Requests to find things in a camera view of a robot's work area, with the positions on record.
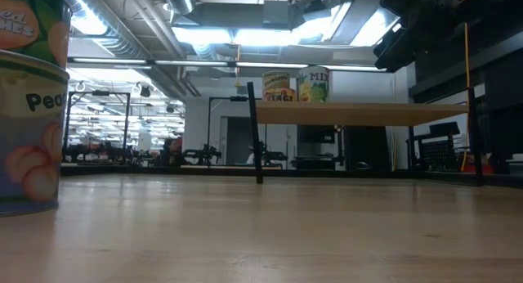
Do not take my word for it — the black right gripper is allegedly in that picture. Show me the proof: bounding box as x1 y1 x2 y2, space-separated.
373 0 523 71

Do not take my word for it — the white mixed fruit can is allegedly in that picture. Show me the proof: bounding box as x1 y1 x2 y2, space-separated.
296 65 330 103

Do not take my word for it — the orange pineapple can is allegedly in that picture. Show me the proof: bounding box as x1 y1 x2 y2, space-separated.
261 70 292 92

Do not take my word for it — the short orange rings can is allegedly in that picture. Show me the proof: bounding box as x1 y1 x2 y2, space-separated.
262 88 297 103

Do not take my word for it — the green sliced peaches can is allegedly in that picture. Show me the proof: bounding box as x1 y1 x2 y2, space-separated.
0 0 73 70

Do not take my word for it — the beige and blue peaches can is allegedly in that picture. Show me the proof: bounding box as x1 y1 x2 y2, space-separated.
0 48 70 218

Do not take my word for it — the bright ceiling light panel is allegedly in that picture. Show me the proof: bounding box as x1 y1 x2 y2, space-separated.
349 7 400 47
171 26 295 47

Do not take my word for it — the black cabinet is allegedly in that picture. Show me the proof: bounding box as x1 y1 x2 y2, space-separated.
345 125 391 173

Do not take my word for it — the black pegboard cart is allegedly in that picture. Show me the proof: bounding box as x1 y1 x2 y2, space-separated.
406 121 463 172

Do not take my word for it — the black monitor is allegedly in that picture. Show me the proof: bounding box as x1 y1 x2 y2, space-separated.
297 125 337 145

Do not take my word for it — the long ceiling tube light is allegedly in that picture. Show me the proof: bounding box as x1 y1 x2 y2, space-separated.
67 56 387 73

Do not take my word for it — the person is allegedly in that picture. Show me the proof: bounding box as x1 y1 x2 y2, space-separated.
162 136 184 166

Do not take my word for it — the black robot station frame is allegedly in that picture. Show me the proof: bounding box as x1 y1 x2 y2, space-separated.
207 95 251 168
63 90 132 165

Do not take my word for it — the silver ceiling ventilation duct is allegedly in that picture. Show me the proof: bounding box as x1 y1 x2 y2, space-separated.
163 0 193 16

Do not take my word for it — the black aluminium table frame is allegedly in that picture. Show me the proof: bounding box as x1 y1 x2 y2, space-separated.
60 164 523 189

